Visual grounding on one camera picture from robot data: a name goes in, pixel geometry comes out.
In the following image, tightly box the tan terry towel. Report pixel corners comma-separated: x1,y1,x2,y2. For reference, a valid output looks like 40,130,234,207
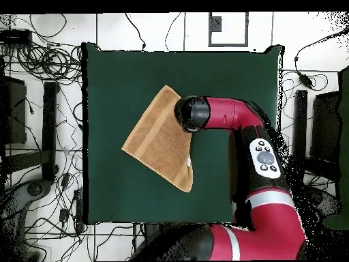
121,85,195,194

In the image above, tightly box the dark green table cloth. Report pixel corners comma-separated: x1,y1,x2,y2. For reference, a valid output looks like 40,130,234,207
81,42,284,226

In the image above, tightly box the long black power strip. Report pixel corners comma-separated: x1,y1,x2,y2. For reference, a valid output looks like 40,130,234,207
72,188,85,234

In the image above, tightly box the black stand foot bar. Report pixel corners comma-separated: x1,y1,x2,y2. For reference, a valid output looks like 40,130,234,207
292,89,342,182
3,81,59,181

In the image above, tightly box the dark grey square plate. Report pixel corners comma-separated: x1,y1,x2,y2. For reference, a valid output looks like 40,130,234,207
210,15,223,33

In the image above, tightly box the black power adapter brick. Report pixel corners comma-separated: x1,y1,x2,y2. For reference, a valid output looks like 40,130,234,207
297,71,314,89

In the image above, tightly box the grey stand base with caster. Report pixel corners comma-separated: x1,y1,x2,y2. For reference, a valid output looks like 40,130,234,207
0,178,52,261
305,186,343,219

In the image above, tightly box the black equipment box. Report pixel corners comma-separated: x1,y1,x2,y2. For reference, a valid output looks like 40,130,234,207
309,90,342,164
0,75,27,145

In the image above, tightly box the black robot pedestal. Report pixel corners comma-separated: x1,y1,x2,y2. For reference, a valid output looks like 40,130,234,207
134,222,175,241

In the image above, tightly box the black cable with plug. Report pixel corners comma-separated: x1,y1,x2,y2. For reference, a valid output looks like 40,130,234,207
124,12,147,52

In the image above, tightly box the grey square floor frame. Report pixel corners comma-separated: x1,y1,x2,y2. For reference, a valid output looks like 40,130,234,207
208,12,249,48

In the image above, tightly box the black adapter cable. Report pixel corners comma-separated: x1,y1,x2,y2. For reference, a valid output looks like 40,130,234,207
293,24,349,74

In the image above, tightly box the coiled black cable bundle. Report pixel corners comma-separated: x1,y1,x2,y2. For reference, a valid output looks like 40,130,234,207
16,43,82,82

